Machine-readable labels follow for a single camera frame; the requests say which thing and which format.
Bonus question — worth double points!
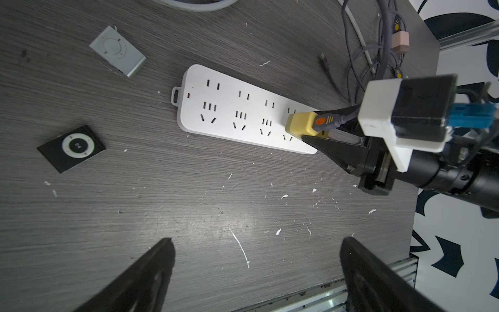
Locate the grey USB cable green charger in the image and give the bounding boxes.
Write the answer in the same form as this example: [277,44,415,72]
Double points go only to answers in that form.
[319,53,349,101]

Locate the white power strip cord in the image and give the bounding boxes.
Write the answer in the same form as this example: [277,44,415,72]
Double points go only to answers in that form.
[151,0,377,77]

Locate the yellow USB wall charger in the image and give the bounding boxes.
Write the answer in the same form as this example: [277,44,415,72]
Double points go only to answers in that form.
[285,112,329,140]

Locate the grey USB cable yellow charger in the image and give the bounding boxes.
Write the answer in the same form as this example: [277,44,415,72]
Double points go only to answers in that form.
[313,1,391,132]

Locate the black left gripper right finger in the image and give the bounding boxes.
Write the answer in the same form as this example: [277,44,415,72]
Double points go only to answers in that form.
[340,237,442,312]

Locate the white power strip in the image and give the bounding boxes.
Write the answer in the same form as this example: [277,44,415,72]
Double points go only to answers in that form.
[171,64,317,155]

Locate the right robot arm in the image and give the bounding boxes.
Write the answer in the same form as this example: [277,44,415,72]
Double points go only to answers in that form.
[288,107,498,218]

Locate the silver mp3 player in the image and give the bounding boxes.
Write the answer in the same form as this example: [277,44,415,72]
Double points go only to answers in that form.
[90,26,146,78]

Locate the black mp3 player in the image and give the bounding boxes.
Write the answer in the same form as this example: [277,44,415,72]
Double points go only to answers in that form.
[37,125,106,173]

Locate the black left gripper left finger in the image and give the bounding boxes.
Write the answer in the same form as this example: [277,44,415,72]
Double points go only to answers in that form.
[76,238,175,311]

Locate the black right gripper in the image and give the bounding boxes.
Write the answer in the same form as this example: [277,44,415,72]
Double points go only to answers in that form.
[301,105,396,195]

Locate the pink USB wall charger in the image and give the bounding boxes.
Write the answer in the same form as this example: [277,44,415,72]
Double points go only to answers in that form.
[392,31,409,54]

